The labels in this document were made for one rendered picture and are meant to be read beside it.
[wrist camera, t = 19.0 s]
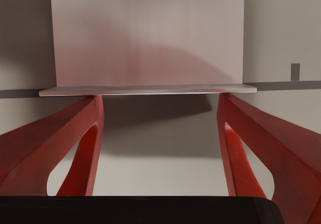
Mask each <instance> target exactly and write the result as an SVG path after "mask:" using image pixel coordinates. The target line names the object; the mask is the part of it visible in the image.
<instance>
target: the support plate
mask: <svg viewBox="0 0 321 224"><path fill-rule="evenodd" d="M291 64H300V80H299V81H321V0H244V33H243V76H242V83H258V82H290V81H291ZM54 87H57V84H56V70H55V56H54V35H53V21H52V7H51V0H0V90H20V89H50V88H54ZM219 94H220V93H201V94H147V95H115V96H102V101H103V108H104V115H105V118H104V126H103V134H102V142H101V150H100V156H99V161H98V167H97V171H96V179H95V184H94V189H93V195H92V196H229V194H228V189H227V184H226V178H225V171H224V166H223V160H222V155H221V149H220V141H219V134H218V125H217V117H216V115H217V107H218V101H219ZM230 94H232V95H234V96H236V97H238V98H240V99H241V100H243V101H245V102H247V103H249V104H251V105H252V106H254V107H256V108H258V109H260V110H262V111H264V112H266V113H268V114H271V115H273V116H276V117H278V118H281V119H283V120H286V121H288V122H291V123H293V124H296V125H298V126H301V127H304V128H306V129H309V130H311V131H314V132H316V133H319V134H321V89H306V90H274V91H257V92H254V93H230ZM84 97H86V96H68V97H36V98H4V99H0V135H1V134H4V133H6V132H9V131H11V130H14V129H16V128H19V127H22V126H24V125H27V124H29V123H32V122H34V121H37V120H39V119H41V118H44V117H47V116H49V115H52V114H54V113H56V112H58V111H60V110H62V109H64V108H66V107H68V106H70V105H72V104H73V103H75V102H77V101H79V100H81V99H82V98H84ZM79 141H80V140H79ZM79 141H78V142H77V143H76V144H75V145H74V146H73V148H72V149H71V150H70V151H69V152H68V153H67V154H66V156H65V157H64V158H63V159H62V160H61V161H60V162H59V164H58V165H57V166H56V167H55V168H54V169H53V170H52V172H51V173H50V175H49V177H48V182H47V194H48V196H56V194H57V192H58V190H59V189H60V187H61V185H62V183H63V181H64V179H65V178H66V176H67V174H68V172H69V170H70V167H71V165H72V162H73V159H74V156H75V153H76V150H77V147H78V144H79ZM241 141H242V139H241ZM242 143H243V146H244V149H245V152H246V155H247V158H248V161H249V164H250V166H251V169H252V171H253V173H254V175H255V177H256V179H257V181H258V182H259V184H260V186H261V188H262V190H263V192H264V193H265V195H266V197H267V199H269V200H271V199H272V196H273V194H274V189H275V188H274V180H273V176H272V174H271V172H270V171H269V170H268V169H267V167H266V166H265V165H264V164H263V163H262V162H261V161H260V159H259V158H258V157H257V156H256V155H255V154H254V153H253V152H252V150H251V149H250V148H249V147H248V146H247V145H246V144H245V143H244V142H243V141H242Z"/></svg>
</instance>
